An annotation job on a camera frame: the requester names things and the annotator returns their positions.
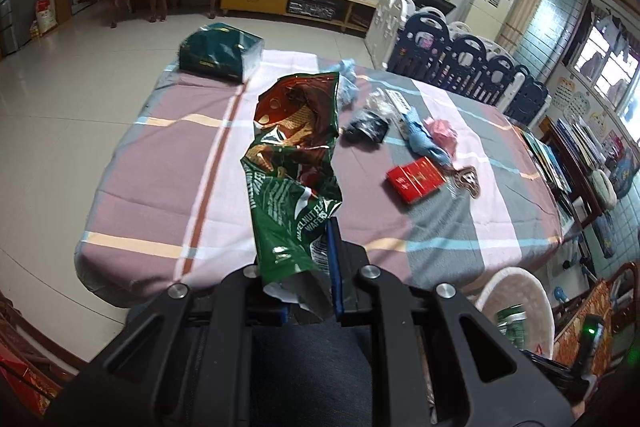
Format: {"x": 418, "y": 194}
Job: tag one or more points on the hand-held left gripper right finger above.
{"x": 336, "y": 277}

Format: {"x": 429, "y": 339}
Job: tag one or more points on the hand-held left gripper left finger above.
{"x": 235, "y": 302}

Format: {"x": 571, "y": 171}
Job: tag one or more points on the white lined trash bin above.
{"x": 542, "y": 312}

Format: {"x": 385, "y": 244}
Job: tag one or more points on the white plastic trash bin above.
{"x": 520, "y": 289}

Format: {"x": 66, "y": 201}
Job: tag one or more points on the green wafer bag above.
{"x": 290, "y": 167}

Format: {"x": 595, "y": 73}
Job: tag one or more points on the blue face mask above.
{"x": 420, "y": 139}

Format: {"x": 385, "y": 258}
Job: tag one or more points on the pink wrapper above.
{"x": 442, "y": 132}

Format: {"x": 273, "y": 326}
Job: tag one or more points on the white medicine box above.
{"x": 397, "y": 99}

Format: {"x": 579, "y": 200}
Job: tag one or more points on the red gold floral cushion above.
{"x": 575, "y": 332}

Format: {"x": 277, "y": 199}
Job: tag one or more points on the small blue toy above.
{"x": 560, "y": 294}

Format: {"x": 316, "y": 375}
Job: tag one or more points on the green white wrapper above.
{"x": 511, "y": 322}

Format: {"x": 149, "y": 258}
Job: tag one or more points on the red cigarette box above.
{"x": 415, "y": 179}

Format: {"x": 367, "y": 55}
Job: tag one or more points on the striped tablecloth table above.
{"x": 165, "y": 177}

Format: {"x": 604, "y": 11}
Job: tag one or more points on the black plastic bag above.
{"x": 367, "y": 127}

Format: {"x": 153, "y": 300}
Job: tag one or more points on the grey cushion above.
{"x": 603, "y": 189}

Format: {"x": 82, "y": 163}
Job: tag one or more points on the dark wooden side table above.
{"x": 582, "y": 187}

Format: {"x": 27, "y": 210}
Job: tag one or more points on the landscape picture book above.
{"x": 557, "y": 177}

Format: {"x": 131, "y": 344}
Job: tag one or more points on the blue cartoon backpack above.
{"x": 622, "y": 172}

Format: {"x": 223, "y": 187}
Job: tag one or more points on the light blue crumpled wrapper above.
{"x": 346, "y": 82}

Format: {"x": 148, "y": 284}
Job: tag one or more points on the books on side chair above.
{"x": 537, "y": 154}

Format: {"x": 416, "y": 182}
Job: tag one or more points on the stack of books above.
{"x": 575, "y": 142}

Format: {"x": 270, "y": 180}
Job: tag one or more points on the green tissue box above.
{"x": 215, "y": 52}

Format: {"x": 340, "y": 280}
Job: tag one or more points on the navy and white playpen fence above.
{"x": 465, "y": 57}

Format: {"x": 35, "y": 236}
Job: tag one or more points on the black amplifier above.
{"x": 315, "y": 4}

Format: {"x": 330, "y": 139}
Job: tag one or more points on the window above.
{"x": 607, "y": 62}

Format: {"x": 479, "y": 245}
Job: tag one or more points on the red shopping bag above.
{"x": 45, "y": 17}

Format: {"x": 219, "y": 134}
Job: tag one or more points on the grey refrigerator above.
{"x": 17, "y": 2}

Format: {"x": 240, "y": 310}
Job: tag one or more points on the wooden chair frame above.
{"x": 622, "y": 287}

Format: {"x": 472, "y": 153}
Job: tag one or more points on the wall learning chart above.
{"x": 600, "y": 123}
{"x": 581, "y": 104}
{"x": 563, "y": 88}

